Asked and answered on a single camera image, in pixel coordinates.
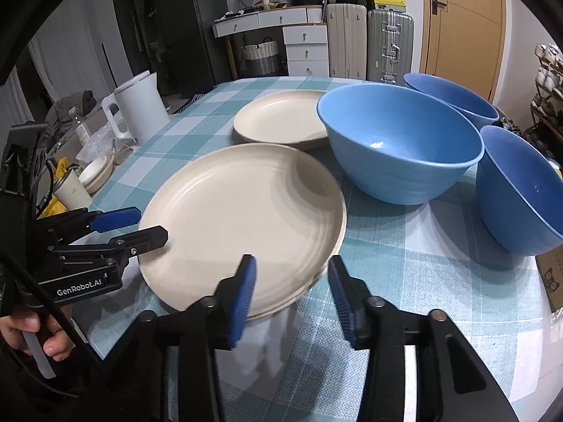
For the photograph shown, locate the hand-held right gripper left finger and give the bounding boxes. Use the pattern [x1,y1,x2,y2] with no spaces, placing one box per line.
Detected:
[110,254,258,422]

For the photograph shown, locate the black refrigerator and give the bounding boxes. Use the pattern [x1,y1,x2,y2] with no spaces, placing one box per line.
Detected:
[152,0,216,97]

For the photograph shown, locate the person's left hand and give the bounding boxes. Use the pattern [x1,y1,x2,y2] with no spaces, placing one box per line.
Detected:
[0,308,75,363]

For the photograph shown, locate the silver suitcase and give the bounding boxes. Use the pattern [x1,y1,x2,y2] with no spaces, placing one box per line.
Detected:
[366,9,414,84]

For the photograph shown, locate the clear plastic bag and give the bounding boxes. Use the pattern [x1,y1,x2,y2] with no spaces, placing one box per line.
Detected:
[77,123,119,163]

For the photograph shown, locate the cream round plate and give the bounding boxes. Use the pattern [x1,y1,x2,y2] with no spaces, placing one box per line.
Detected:
[233,90,337,152]
[138,143,348,319]

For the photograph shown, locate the beige suitcase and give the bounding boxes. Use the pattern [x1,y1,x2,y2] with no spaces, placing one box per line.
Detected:
[325,4,368,81]

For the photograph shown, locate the clear plastic bottle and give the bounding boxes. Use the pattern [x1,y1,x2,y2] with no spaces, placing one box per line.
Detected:
[70,114,91,146]

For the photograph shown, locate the woven laundry basket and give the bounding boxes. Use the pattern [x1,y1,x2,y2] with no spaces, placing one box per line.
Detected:
[243,37,281,75]

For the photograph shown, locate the white electric kettle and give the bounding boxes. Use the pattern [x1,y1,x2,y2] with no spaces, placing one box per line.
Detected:
[102,71,171,147]

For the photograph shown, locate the wooden shoe rack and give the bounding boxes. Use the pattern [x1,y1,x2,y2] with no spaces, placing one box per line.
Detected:
[530,44,563,159]

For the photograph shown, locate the cream lidded cup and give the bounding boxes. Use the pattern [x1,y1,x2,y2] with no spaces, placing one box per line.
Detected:
[53,171,92,211]

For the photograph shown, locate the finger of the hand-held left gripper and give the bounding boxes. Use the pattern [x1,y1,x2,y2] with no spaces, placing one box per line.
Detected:
[37,206,141,243]
[44,225,169,267]

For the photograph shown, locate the blue bowl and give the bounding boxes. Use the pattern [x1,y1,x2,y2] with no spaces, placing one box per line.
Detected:
[404,72,500,130]
[317,84,485,205]
[476,125,563,256]

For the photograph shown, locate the small wooden dish stack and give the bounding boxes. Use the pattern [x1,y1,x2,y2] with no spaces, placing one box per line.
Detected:
[78,155,116,195]

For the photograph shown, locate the yellow snack packet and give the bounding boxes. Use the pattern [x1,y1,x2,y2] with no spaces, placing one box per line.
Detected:
[37,158,71,218]

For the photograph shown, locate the white vanity desk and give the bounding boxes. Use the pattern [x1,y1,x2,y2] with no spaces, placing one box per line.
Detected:
[212,5,328,77]

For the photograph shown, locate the tan wooden door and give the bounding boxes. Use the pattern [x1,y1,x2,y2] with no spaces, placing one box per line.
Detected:
[420,0,504,100]

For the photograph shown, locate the dark cloth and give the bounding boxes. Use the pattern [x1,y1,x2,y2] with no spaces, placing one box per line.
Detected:
[46,90,97,128]

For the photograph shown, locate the white curtain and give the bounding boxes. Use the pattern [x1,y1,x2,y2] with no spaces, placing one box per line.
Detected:
[26,0,115,97]

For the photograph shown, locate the printed cardboard box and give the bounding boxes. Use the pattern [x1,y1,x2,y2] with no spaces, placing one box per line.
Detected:
[536,244,563,313]

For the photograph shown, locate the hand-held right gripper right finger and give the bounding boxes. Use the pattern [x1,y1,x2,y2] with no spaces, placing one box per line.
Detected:
[328,256,515,422]

